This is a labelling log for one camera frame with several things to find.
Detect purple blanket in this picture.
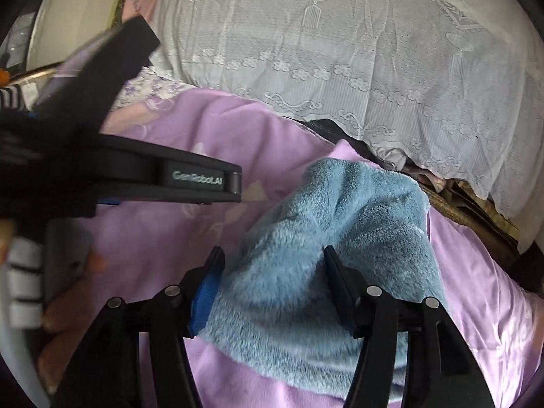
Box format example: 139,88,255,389
40,88,541,408

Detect white lace cover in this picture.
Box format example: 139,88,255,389
151,0,544,218

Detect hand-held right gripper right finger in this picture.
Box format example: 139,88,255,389
324,245,496,408

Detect pink patterned cloth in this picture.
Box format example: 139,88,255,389
407,168,448,193

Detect blue fleece zip jacket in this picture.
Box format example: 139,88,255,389
198,157,447,404

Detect brown woven trunk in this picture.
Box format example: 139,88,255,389
424,177,523,256

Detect person's left hand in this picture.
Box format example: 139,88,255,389
37,249,109,394

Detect dark blue cloth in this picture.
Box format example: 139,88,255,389
296,117,371,159

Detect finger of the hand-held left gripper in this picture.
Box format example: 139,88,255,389
37,15,161,137
96,134,243,205

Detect purple flowered bed sheet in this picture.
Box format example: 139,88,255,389
111,66,201,110

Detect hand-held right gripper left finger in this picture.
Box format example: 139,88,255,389
53,246,226,408

